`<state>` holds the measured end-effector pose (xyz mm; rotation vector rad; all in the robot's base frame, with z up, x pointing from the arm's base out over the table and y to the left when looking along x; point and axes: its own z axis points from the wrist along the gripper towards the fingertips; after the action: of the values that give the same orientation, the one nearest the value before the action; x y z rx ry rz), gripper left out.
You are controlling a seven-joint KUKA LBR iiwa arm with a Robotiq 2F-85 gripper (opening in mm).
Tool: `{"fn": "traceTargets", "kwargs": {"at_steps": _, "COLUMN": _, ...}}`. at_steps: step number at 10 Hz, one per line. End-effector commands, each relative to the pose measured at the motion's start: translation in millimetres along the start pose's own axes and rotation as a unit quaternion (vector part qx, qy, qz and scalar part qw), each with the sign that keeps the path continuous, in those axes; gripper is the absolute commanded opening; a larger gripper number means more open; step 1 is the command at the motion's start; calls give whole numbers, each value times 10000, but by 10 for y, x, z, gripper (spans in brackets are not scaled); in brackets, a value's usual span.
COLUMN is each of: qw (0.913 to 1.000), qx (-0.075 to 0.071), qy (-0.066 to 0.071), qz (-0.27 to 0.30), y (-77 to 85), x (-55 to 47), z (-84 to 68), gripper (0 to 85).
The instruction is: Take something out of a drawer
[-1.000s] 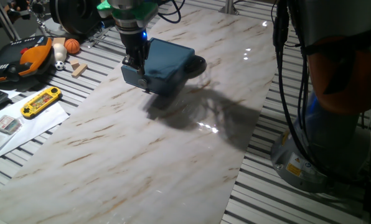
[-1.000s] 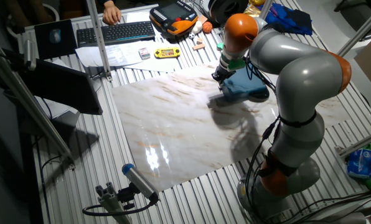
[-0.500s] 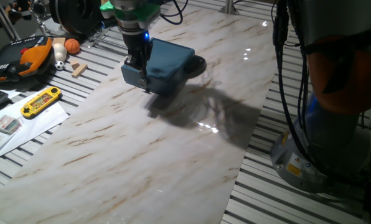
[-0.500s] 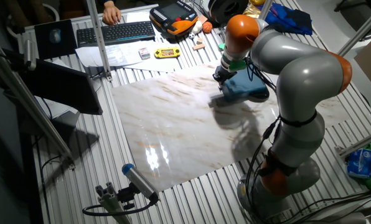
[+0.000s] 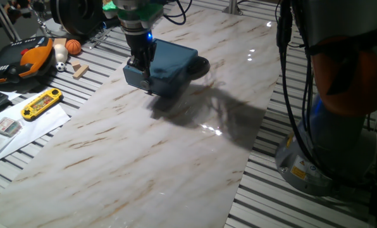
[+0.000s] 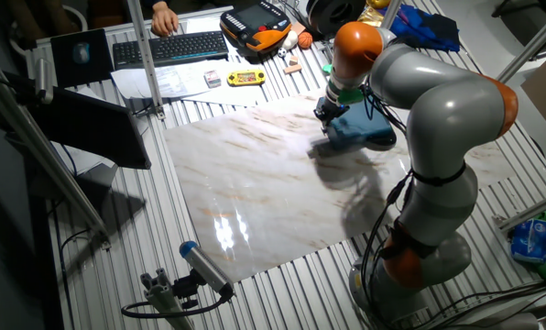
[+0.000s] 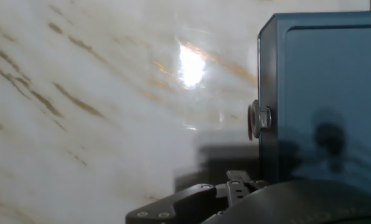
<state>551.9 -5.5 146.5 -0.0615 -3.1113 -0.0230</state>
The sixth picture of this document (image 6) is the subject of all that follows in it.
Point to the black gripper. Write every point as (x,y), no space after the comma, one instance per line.
(331,112)

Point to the blue drawer box casing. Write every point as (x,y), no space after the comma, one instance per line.
(369,124)

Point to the person's hand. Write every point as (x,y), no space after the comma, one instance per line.
(165,20)

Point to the long wooden block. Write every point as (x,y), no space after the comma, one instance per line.
(292,69)

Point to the small wooden block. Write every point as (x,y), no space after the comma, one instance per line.
(293,60)

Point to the small soccer ball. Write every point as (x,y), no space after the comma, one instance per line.
(282,52)

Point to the small orange basketball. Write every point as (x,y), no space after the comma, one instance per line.
(305,40)

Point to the marble pattern mat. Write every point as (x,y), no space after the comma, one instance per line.
(254,183)

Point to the white gourd shaped toy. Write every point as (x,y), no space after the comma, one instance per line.
(290,40)

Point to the yellow handheld game console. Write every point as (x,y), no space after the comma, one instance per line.
(246,78)

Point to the blank white paper sheet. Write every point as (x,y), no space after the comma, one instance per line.
(236,94)
(203,25)

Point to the flat tan wooden block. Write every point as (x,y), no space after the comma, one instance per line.
(298,27)

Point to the gold foil bag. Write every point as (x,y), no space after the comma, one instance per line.
(371,16)

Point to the small clear card box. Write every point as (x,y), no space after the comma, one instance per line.
(212,79)

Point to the black and orange teach pendant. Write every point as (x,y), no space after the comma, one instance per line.
(254,23)

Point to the blue cloth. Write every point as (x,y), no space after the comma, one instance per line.
(424,27)

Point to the black keyboard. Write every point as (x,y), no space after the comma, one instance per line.
(170,49)

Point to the printed paper sheet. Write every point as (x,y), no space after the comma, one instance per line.
(131,82)

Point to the blue tissue pack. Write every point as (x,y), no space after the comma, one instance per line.
(531,240)

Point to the black monitor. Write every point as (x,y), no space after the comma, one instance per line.
(94,128)

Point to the short aluminium profile stub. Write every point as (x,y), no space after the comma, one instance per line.
(163,298)

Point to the grey computer mouse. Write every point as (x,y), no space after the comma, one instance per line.
(81,52)

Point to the black mouse pad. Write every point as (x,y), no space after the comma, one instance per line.
(67,69)

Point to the green printed wrist mount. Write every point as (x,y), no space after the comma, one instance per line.
(351,96)

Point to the aluminium frame profile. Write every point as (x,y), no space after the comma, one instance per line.
(534,210)
(145,55)
(391,14)
(48,153)
(534,43)

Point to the grey camera with blue end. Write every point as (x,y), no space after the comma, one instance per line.
(206,268)

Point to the black camera clamp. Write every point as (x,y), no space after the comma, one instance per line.
(187,289)

